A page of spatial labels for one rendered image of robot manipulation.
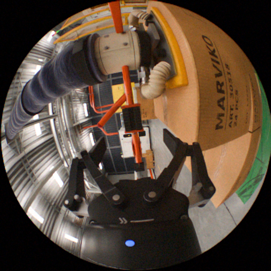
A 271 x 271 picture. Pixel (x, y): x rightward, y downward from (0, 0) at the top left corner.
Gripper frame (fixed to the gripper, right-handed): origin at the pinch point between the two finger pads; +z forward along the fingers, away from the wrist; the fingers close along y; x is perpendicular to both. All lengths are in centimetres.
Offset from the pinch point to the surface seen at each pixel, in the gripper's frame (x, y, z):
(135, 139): -4.4, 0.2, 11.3
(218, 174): -39, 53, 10
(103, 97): 93, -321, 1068
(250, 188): -62, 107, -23
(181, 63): 15.5, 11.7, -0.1
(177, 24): 26.8, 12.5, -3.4
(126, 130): -0.6, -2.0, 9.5
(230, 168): -28, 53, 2
